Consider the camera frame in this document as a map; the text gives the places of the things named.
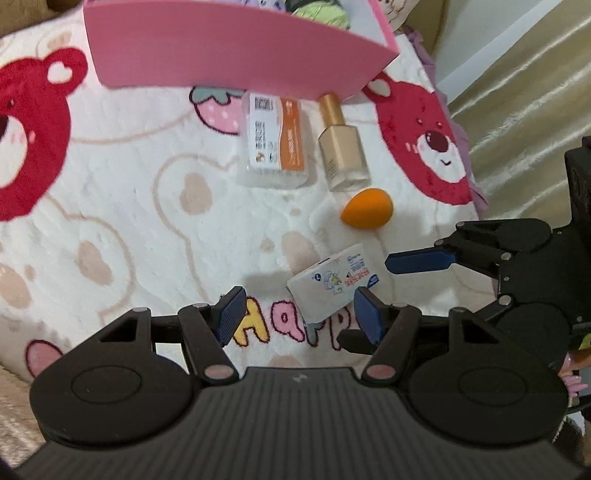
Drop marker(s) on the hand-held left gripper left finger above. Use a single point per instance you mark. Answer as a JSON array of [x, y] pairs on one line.
[[231, 314]]

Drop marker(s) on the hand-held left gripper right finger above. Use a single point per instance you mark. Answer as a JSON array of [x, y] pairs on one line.
[[369, 318]]

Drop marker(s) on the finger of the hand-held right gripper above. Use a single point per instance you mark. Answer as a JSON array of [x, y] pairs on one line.
[[415, 263], [353, 341]]

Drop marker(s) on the white tissue pack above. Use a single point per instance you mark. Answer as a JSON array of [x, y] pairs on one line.
[[328, 290]]

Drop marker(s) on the orange makeup sponge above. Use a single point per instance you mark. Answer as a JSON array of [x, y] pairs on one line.
[[364, 210]]

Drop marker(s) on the beige foundation bottle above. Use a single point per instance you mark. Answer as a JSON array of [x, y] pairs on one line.
[[344, 152]]

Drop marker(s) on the clear cotton swab box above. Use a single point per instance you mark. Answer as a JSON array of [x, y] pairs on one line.
[[272, 143]]

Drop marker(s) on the green yarn ball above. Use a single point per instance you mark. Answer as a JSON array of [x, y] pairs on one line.
[[323, 16]]

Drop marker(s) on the pink cardboard box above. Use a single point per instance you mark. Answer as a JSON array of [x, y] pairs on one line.
[[207, 46]]

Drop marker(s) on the purple plush toy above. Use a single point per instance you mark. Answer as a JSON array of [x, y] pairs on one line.
[[272, 4]]

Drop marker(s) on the person's right hand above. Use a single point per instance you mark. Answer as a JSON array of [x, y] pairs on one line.
[[572, 378]]

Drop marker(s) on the printed bear blanket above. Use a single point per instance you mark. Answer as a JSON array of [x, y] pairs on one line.
[[138, 207]]

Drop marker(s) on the gold satin cloth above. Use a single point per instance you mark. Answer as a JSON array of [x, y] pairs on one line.
[[517, 115]]

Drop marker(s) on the beige fluffy blanket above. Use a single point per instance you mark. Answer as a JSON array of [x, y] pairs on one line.
[[14, 415]]

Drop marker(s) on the cream headboard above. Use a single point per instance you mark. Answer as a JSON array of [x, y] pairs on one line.
[[429, 23]]

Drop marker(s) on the pink cartoon pillow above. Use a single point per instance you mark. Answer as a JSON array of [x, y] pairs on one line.
[[392, 11]]

